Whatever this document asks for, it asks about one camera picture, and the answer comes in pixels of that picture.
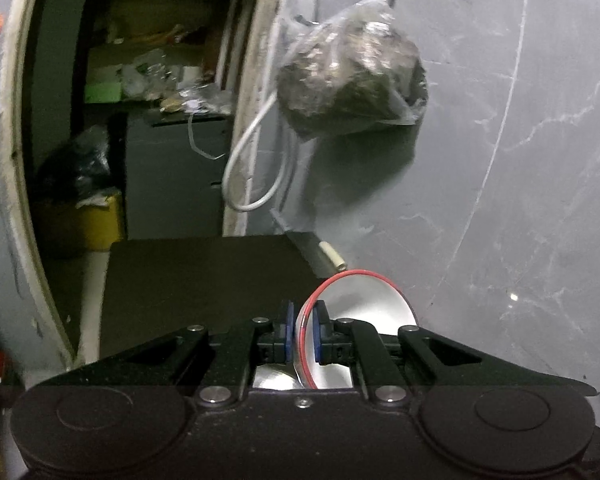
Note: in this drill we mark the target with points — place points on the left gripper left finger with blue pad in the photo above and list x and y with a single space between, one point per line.
238 356

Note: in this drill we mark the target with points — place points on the hanging plastic bag dark contents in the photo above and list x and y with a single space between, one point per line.
355 72

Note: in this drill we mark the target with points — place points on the small cream cylinder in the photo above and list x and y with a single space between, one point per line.
332 256

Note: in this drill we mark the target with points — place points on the green box on shelf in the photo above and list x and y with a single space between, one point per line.
103 92

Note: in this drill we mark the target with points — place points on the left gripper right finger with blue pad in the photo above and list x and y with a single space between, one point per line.
373 360

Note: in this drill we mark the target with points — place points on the yellow bin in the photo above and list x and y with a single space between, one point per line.
99 221

